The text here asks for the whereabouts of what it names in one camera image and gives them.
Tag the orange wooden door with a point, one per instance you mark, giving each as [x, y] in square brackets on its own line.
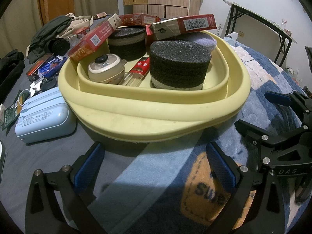
[56, 0]

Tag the grey bed sheet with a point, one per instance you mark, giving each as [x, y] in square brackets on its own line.
[24, 165]

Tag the black folding table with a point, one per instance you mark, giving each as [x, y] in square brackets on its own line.
[256, 12]

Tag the small copper red box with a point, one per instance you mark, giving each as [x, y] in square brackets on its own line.
[101, 15]

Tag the lavender round plush pouch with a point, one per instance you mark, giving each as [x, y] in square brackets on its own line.
[204, 42]

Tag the red clear slim box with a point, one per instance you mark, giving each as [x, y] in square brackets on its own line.
[140, 68]

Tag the green foil packet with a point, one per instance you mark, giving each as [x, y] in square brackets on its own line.
[9, 115]

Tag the black clothes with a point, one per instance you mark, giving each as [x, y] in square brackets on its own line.
[9, 70]

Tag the light blue cloth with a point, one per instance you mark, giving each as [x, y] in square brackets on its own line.
[230, 39]

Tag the dark green clothes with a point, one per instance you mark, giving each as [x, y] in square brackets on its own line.
[48, 29]

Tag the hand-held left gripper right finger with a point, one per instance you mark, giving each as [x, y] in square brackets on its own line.
[221, 165]

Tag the black camera lens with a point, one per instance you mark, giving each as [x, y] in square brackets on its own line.
[58, 46]

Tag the blue snack packet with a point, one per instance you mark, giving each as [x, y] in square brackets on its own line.
[52, 65]

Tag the red carton box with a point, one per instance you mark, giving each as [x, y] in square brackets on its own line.
[195, 24]
[149, 36]
[136, 19]

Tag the small red white box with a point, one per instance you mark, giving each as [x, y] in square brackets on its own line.
[79, 35]

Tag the clear bottle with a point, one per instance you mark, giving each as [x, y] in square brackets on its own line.
[283, 24]

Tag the large black foam cylinder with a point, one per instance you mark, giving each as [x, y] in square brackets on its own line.
[178, 63]

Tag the blue white plaid blanket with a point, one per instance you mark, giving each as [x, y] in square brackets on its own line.
[256, 82]

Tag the wall outlet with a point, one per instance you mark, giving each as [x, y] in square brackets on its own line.
[241, 34]

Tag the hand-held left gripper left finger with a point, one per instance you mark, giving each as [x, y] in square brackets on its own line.
[89, 163]

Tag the dark red small box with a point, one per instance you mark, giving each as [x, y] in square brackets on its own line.
[34, 70]

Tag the yellow plastic basin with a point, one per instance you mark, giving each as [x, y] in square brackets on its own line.
[146, 117]

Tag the red carton with tan end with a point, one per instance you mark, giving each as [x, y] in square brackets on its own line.
[92, 41]

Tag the beige toy rice cooker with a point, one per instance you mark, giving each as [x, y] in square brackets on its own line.
[104, 70]

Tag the light blue hard case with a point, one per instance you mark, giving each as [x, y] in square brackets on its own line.
[43, 119]

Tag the beige clothes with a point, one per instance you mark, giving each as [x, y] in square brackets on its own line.
[78, 23]

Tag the small black foam cylinder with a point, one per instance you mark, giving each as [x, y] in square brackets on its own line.
[126, 46]

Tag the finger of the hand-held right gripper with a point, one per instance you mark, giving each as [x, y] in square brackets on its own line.
[277, 98]
[253, 132]

